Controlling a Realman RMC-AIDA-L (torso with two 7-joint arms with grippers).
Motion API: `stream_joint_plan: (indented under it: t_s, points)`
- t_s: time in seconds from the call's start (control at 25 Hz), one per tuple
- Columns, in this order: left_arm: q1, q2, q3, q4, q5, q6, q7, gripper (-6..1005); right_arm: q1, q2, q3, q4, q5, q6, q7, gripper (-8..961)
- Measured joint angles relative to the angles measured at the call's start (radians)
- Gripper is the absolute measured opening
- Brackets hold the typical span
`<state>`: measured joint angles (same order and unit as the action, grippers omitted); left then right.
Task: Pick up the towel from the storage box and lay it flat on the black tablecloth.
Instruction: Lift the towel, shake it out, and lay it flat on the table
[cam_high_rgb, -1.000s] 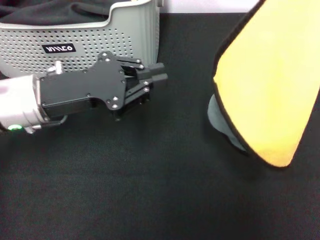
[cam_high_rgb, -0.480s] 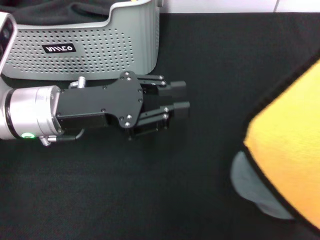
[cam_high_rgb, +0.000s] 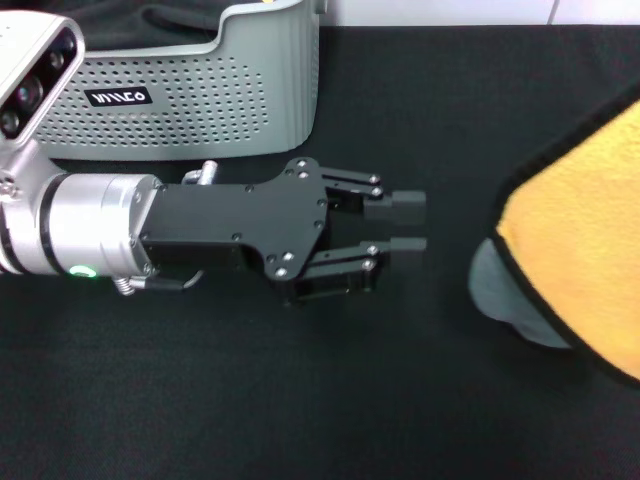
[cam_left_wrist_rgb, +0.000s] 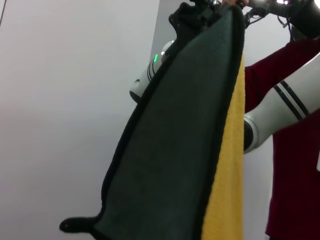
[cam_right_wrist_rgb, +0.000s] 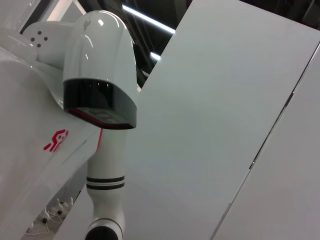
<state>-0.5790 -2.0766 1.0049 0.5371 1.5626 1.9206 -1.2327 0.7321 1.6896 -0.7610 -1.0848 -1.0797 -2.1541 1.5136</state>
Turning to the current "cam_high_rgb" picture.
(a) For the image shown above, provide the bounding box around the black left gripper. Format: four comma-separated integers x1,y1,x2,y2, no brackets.
141,157,430,307

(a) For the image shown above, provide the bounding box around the yellow towel with black trim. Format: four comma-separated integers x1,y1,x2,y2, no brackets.
469,82,640,389

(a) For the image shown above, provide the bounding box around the black tablecloth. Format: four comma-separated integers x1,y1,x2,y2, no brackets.
0,23,640,480

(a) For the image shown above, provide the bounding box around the grey perforated plastic storage box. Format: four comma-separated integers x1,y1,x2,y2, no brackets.
34,0,329,162

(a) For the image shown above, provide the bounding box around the black cloth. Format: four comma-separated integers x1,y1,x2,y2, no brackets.
69,0,224,51

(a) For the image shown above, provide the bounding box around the left wrist camera housing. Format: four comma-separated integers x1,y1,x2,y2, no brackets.
0,12,86,146

